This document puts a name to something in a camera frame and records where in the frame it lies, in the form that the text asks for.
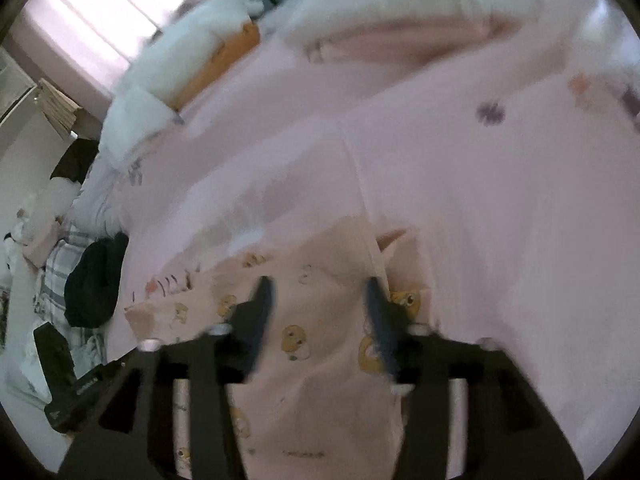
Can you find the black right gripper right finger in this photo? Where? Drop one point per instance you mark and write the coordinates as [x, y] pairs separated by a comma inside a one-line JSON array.
[[509, 432]]

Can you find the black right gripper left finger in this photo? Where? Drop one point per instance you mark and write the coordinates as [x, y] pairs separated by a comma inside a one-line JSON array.
[[131, 432]]

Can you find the peach cartoon print garment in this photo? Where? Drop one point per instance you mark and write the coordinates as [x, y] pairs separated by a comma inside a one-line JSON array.
[[318, 404]]

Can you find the black clothing pile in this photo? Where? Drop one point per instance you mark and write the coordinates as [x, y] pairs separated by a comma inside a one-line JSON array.
[[91, 290]]

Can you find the grey plaid quilt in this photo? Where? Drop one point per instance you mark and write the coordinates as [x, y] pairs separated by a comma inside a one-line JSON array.
[[36, 296]]

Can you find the pink floral bed sheet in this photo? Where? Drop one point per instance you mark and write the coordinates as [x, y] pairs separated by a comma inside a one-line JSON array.
[[512, 154]]

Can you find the stack of books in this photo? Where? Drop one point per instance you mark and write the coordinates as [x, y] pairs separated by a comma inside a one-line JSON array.
[[60, 110]]

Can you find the pink window curtain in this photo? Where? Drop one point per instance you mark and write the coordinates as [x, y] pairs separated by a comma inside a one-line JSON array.
[[84, 46]]

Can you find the white fluffy pink-lined garment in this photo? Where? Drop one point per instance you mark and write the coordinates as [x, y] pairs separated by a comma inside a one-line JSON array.
[[400, 15]]

